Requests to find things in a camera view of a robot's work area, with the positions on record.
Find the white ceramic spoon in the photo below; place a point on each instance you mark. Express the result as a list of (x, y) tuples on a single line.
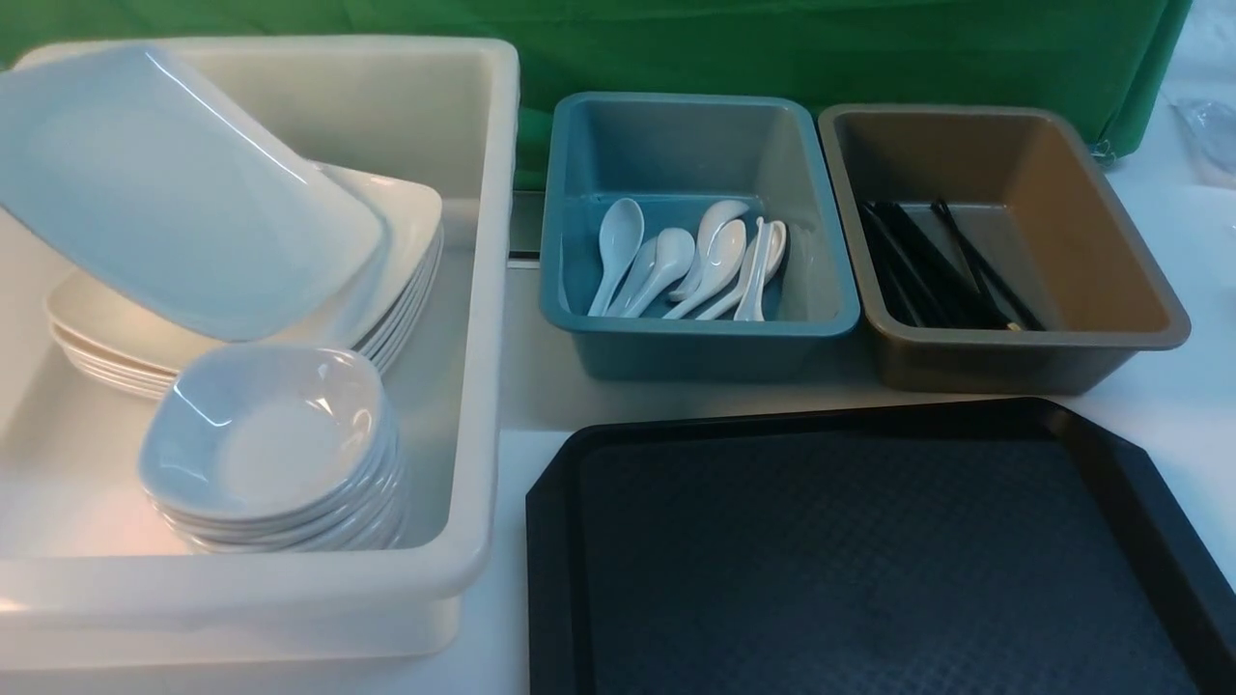
[(751, 280)]

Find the large white square plate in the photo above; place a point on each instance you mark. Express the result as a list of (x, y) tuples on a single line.
[(140, 171)]

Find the white spoon leftmost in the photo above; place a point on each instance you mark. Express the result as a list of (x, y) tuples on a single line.
[(620, 237)]

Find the blue plastic bin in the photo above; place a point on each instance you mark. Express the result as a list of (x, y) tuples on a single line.
[(678, 155)]

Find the black chopsticks bundle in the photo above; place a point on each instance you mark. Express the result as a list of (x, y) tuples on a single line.
[(923, 288)]

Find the stack of white bowls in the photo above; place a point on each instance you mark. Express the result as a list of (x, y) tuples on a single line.
[(277, 449)]

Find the brown plastic bin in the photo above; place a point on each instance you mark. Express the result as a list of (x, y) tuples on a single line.
[(1027, 192)]

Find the black serving tray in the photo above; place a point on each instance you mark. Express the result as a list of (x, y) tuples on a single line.
[(988, 547)]

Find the stack of white plates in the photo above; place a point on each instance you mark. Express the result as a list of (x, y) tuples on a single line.
[(115, 341)]

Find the green cloth backdrop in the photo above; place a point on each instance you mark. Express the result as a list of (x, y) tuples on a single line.
[(1097, 63)]

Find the large white plastic tub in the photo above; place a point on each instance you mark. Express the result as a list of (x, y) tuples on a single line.
[(93, 578)]

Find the clear plastic bag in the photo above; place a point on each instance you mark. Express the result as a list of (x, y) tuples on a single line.
[(1210, 129)]

